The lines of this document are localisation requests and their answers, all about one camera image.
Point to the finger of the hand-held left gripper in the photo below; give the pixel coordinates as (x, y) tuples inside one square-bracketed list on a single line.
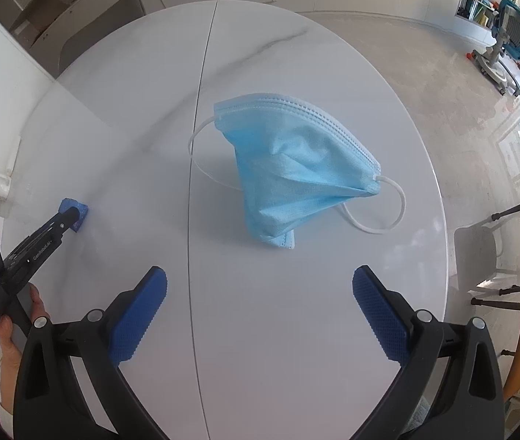
[(60, 220)]

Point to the person's left hand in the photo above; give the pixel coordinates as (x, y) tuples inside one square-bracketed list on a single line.
[(39, 307)]

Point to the blue face mask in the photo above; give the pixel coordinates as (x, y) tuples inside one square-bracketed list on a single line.
[(296, 169)]

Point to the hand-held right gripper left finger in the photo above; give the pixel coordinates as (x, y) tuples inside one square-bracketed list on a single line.
[(138, 316)]

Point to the white kitchen cabinet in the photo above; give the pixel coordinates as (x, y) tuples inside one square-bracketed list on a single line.
[(49, 4)]

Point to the white chair with black legs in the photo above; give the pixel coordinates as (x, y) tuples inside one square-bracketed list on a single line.
[(484, 247)]

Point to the grey dining chair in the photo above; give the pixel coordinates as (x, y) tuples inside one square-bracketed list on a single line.
[(99, 27)]

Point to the person's left forearm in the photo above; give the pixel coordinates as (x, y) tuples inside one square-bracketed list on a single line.
[(10, 385)]

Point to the blue children's desk chair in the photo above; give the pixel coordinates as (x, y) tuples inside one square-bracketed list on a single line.
[(512, 36)]

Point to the white wall socket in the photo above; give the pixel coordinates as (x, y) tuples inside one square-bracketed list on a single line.
[(2, 182)]

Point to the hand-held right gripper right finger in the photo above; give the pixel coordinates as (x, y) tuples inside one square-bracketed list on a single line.
[(379, 316)]

